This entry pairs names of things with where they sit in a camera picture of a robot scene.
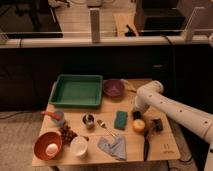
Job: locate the green sponge eraser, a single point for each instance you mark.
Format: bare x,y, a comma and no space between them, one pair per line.
120,120

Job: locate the gold metal spoon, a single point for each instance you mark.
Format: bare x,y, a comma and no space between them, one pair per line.
103,125

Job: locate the orange fruit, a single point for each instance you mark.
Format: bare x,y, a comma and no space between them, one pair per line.
138,125

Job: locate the beige object behind bowl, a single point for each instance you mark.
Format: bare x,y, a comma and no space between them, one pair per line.
129,86

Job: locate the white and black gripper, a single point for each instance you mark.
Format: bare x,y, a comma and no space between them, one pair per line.
139,108

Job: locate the white cup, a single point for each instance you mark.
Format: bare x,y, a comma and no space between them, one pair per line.
79,147

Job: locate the bunch of dark grapes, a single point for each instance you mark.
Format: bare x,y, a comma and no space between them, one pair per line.
67,134

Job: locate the orange bowl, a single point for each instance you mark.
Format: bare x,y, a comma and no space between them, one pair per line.
43,141

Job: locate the green plastic tray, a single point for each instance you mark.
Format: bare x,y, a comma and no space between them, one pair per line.
81,91

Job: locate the white angled bracket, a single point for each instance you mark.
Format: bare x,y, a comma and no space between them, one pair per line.
193,20

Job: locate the white egg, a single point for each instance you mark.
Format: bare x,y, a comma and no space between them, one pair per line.
51,149

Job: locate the small metal cup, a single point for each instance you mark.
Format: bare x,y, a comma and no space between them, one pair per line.
88,120

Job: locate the blue cloth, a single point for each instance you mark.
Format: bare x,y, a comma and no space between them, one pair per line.
116,149

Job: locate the black handled knife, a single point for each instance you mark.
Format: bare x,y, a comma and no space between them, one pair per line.
146,146

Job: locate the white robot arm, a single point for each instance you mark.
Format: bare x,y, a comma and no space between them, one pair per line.
195,120

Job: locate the purple bowl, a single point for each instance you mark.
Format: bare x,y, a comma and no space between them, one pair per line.
113,87

